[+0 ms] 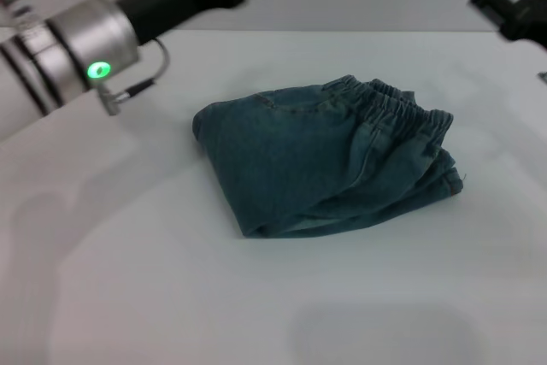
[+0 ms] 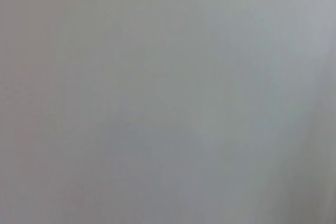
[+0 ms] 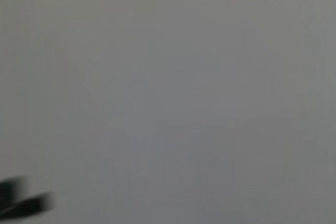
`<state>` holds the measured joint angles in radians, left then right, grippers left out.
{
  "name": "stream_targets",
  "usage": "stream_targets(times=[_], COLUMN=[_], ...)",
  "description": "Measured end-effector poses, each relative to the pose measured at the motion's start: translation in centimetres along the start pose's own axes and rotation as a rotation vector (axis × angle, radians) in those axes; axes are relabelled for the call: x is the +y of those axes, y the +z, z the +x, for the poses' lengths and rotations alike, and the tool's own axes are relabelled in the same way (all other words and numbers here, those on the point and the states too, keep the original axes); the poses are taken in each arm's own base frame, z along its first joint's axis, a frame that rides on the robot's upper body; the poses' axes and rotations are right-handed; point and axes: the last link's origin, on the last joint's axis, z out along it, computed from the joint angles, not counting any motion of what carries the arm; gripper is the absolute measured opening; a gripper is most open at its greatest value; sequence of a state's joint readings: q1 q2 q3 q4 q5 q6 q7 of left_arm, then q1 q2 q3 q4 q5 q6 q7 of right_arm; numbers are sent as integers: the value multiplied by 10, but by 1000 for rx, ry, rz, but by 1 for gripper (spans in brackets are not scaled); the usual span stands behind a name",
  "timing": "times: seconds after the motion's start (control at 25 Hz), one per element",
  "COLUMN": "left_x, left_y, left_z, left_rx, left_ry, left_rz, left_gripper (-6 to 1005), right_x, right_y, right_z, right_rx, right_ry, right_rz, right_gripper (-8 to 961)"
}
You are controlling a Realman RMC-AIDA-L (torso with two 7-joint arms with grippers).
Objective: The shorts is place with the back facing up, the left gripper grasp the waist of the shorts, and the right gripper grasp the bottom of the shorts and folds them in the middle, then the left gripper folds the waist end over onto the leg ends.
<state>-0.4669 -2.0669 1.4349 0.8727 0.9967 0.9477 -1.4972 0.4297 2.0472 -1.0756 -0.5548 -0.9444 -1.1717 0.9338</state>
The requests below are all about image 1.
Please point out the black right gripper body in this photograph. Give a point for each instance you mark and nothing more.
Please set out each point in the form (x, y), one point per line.
(527, 14)

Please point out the blue denim shorts with print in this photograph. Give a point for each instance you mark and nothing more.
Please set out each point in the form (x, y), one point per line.
(325, 160)

